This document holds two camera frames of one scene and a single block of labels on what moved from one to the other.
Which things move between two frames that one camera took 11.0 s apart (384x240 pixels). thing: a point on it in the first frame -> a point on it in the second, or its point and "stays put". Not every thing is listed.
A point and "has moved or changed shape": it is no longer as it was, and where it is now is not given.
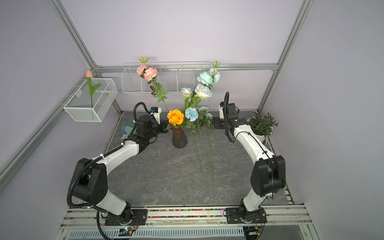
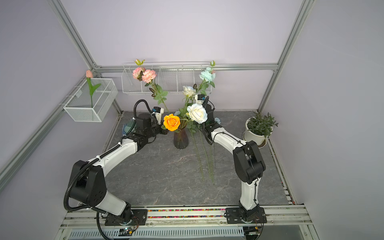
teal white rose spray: x=203 y=89 has moved or changed shape
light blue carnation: x=192 y=114 has moved or changed shape
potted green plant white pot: x=262 y=126 stays put
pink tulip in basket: x=89 y=74 stays put
